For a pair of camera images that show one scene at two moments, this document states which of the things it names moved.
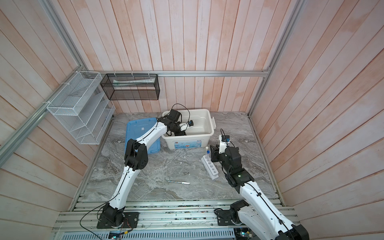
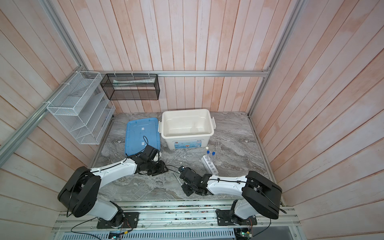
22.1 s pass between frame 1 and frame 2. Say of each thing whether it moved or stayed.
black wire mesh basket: stayed
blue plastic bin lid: stayed
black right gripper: moved
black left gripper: moved
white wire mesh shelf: stayed
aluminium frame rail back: stayed
